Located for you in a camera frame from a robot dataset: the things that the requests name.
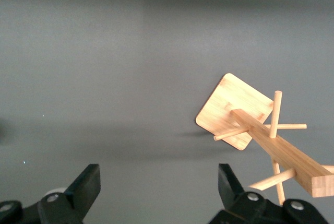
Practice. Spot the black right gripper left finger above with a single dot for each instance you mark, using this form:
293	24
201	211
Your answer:
78	195

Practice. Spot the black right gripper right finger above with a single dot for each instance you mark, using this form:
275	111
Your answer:
235	198

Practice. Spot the wooden mug tree rack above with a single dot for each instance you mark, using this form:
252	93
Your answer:
235	104

